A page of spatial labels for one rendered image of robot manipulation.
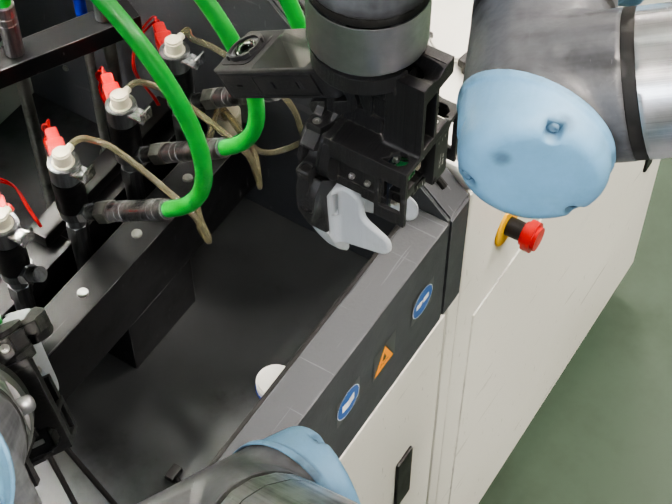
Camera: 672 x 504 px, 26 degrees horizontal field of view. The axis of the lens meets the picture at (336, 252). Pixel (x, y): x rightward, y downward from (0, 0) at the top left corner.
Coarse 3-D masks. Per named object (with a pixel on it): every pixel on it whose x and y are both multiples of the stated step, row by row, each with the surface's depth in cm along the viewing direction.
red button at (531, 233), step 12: (504, 216) 156; (516, 216) 160; (504, 228) 157; (516, 228) 157; (528, 228) 156; (540, 228) 156; (504, 240) 160; (528, 240) 156; (540, 240) 158; (528, 252) 157
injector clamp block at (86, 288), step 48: (240, 192) 146; (96, 240) 138; (144, 240) 134; (192, 240) 141; (0, 288) 131; (48, 288) 134; (96, 288) 131; (144, 288) 137; (192, 288) 146; (96, 336) 132; (144, 336) 141
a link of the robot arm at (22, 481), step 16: (0, 400) 75; (0, 416) 73; (16, 416) 76; (0, 432) 71; (16, 432) 74; (0, 448) 69; (16, 448) 72; (0, 464) 68; (16, 464) 71; (0, 480) 67; (16, 480) 71; (0, 496) 67; (16, 496) 70; (32, 496) 72
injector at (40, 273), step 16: (16, 224) 120; (0, 240) 119; (0, 256) 121; (16, 256) 122; (0, 272) 124; (16, 272) 123; (32, 272) 122; (16, 288) 126; (32, 288) 128; (16, 304) 128; (32, 304) 128
